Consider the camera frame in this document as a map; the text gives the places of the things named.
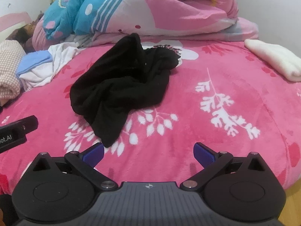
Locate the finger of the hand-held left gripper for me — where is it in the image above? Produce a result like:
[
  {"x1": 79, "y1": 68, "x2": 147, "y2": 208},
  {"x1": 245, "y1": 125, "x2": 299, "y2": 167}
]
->
[{"x1": 0, "y1": 115, "x2": 39, "y2": 137}]

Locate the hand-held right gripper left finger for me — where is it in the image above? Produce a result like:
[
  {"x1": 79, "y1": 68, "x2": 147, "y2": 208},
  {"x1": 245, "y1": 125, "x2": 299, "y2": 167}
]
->
[{"x1": 32, "y1": 142, "x2": 119, "y2": 191}]

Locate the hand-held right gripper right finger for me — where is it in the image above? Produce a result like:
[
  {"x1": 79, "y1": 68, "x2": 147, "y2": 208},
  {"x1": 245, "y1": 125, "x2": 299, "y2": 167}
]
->
[{"x1": 180, "y1": 142, "x2": 265, "y2": 191}]

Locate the black printed t-shirt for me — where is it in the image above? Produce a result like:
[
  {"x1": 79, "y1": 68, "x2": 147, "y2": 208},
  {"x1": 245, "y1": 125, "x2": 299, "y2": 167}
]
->
[{"x1": 70, "y1": 33, "x2": 181, "y2": 148}]

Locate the pink floral blanket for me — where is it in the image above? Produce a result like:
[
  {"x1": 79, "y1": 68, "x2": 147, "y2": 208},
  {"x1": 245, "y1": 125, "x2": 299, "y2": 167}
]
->
[{"x1": 0, "y1": 39, "x2": 301, "y2": 193}]

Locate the beige checkered cloth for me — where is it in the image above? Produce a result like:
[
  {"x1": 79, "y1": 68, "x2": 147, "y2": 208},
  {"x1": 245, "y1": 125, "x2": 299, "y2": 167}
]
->
[{"x1": 0, "y1": 40, "x2": 26, "y2": 99}]

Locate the light blue cloth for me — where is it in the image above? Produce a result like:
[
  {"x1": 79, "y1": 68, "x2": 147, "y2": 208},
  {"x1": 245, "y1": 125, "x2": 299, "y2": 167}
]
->
[{"x1": 17, "y1": 52, "x2": 53, "y2": 76}]

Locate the crumpled white shirt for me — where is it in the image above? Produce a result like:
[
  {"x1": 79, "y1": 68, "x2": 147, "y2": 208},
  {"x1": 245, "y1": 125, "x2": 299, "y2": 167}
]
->
[{"x1": 20, "y1": 44, "x2": 81, "y2": 91}]

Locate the white folded towel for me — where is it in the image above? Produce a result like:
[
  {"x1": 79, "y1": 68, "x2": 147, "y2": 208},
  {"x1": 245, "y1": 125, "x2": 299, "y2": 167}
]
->
[{"x1": 245, "y1": 39, "x2": 301, "y2": 83}]

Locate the pink and blue quilt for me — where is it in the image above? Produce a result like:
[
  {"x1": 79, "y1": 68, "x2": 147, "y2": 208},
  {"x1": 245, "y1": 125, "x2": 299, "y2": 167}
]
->
[{"x1": 32, "y1": 0, "x2": 259, "y2": 51}]

